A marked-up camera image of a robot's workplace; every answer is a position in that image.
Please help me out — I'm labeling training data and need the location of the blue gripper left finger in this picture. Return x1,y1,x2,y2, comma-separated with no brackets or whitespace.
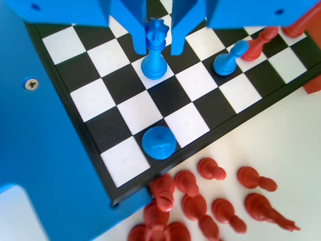
109,0,147,56

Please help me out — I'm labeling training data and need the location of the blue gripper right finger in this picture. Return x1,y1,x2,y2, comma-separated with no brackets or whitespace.
170,0,208,56

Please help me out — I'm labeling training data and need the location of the blue chess queen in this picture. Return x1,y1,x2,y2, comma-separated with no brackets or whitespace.
140,18,169,81

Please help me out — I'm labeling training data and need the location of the black and white chess board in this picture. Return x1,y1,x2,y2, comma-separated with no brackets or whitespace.
25,0,321,207

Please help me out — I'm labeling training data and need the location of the red chess pawn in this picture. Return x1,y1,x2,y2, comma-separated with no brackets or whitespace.
197,157,227,181
174,170,200,198
181,193,220,241
211,197,248,235
240,26,279,62
236,166,278,193

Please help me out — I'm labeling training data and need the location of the red chess bishop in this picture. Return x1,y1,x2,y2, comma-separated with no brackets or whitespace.
149,173,176,212
280,2,321,39

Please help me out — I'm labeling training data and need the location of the blue chess pawn near edge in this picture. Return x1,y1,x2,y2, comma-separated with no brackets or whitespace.
141,126,176,161

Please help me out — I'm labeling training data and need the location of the red chess rook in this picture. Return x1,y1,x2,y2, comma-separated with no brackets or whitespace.
143,200,170,241
166,221,192,241

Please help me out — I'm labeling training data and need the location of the red chess queen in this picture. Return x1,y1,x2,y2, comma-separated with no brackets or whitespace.
244,192,301,232

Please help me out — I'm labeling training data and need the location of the red chess king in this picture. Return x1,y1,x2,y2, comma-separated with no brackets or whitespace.
127,224,148,241

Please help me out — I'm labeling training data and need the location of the silver plate screw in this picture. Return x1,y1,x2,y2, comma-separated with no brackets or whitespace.
24,78,40,91

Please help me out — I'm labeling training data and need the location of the red board corner bracket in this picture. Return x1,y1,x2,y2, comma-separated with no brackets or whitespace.
302,76,321,95

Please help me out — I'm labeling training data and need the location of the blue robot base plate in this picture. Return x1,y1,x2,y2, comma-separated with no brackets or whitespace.
0,0,153,241

